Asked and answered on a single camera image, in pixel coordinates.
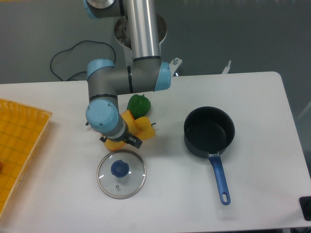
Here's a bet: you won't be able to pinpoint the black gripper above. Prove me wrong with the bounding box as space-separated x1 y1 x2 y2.
100 133 142 149

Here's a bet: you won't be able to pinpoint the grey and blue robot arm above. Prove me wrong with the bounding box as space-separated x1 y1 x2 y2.
84 0 171 148

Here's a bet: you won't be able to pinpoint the yellow toy bell pepper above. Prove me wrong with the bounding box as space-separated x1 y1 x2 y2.
135 116 156 140

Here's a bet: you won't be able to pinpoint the green toy bell pepper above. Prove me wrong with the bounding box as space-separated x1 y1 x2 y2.
127 94 151 119

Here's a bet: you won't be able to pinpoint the glass lid with blue knob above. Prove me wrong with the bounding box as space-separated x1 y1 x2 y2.
96 150 147 200

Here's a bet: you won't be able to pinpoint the yellow plastic basket tray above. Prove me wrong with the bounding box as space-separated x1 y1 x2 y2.
0 99 52 215

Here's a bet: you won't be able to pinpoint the black box at table edge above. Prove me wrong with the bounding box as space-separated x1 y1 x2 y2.
299 196 311 221

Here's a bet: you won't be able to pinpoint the dark saucepan with blue handle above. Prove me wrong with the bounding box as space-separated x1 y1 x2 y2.
184 106 235 205

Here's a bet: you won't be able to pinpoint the black cable on floor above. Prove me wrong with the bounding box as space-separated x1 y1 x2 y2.
50 40 117 82

